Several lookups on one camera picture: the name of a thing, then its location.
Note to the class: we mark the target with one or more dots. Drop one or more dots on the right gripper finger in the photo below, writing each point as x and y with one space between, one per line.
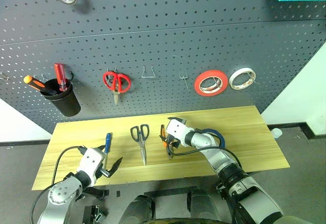
168 141
178 119

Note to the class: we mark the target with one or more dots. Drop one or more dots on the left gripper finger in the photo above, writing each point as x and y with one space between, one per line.
114 166
102 148

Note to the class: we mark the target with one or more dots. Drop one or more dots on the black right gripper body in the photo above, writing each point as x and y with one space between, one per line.
177 143

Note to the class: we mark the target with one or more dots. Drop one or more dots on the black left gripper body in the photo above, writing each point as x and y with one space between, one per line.
104 173

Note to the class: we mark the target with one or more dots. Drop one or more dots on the orange black pliers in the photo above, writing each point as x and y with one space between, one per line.
162 129

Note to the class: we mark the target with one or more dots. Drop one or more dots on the blue tape roll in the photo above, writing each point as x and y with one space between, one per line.
222 135

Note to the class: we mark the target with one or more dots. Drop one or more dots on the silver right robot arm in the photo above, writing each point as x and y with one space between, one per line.
229 168

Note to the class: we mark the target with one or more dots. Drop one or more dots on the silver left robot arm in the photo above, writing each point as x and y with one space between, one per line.
61 193

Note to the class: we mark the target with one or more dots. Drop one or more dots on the black cylindrical tool cup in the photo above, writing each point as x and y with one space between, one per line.
66 104

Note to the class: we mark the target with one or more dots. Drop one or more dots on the silver double-prong hook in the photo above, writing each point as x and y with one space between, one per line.
184 77
112 70

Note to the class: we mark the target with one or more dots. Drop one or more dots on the dark grey rounded shape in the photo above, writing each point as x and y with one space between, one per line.
137 208
205 203

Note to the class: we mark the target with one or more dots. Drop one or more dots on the red tape roll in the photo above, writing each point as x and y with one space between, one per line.
211 73

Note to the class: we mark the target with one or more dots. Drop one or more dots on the white tape roll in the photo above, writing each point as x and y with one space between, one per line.
232 80

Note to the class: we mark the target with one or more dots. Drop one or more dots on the dark grey perforated pegboard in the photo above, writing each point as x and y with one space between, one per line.
163 43

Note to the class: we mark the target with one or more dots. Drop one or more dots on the small silver pegboard hook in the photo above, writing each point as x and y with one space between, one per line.
3 76
43 77

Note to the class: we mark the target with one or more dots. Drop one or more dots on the small clear plastic bottle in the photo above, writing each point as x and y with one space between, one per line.
276 133

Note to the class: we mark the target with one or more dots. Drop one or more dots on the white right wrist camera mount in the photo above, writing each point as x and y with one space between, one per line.
175 129

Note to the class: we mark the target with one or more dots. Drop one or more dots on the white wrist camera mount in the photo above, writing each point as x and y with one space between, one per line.
89 163
175 129

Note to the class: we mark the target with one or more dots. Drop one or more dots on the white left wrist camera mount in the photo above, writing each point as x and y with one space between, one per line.
89 163

